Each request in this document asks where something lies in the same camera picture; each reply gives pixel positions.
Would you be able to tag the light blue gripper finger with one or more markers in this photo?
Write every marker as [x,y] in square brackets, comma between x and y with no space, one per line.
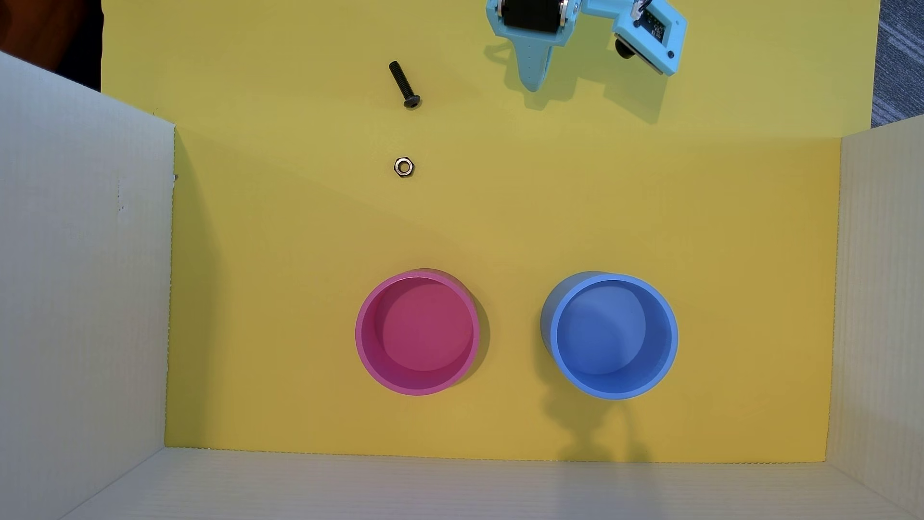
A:
[535,65]

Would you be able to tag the dark brown furniture corner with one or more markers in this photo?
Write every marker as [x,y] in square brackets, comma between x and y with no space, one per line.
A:
[43,29]

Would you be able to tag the blue round cup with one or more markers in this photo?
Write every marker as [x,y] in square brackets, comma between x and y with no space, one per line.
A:
[610,339]

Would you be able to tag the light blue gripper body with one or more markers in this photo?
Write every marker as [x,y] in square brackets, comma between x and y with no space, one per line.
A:
[529,36]

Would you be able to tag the pink round cup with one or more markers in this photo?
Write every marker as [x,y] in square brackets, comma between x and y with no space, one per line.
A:
[419,339]

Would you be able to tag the black bolt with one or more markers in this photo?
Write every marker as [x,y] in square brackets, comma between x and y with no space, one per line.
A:
[403,84]

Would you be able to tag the silver hex nut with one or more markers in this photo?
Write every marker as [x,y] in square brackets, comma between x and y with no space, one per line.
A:
[398,167]

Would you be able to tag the white corrugated cardboard box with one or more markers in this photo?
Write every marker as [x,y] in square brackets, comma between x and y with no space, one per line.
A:
[72,289]

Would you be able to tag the yellow paper sheet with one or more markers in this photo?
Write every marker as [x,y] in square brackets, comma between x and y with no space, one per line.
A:
[289,253]

